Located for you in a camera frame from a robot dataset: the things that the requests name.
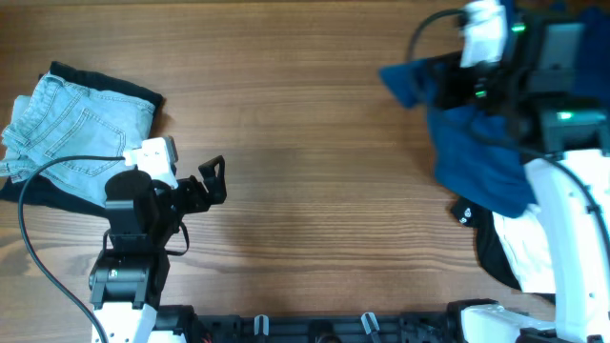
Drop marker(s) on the folded light blue jeans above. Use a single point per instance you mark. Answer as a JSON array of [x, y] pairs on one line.
[[62, 118]]

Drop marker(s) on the black garment with logo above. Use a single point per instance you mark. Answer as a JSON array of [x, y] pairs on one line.
[[489, 252]]

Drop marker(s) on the blue t-shirt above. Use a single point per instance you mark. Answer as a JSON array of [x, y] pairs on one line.
[[476, 157]]

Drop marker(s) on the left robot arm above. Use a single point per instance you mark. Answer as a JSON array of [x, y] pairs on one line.
[[132, 268]]

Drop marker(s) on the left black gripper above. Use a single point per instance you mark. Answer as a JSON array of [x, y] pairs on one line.
[[215, 184]]

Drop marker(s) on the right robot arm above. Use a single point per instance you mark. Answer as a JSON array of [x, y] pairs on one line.
[[576, 223]]

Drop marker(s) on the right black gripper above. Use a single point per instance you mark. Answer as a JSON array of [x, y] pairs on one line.
[[448, 88]]

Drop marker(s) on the white garment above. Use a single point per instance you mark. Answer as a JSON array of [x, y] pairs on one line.
[[525, 245]]

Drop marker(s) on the folded black garment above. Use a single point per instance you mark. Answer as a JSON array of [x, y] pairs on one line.
[[77, 183]]

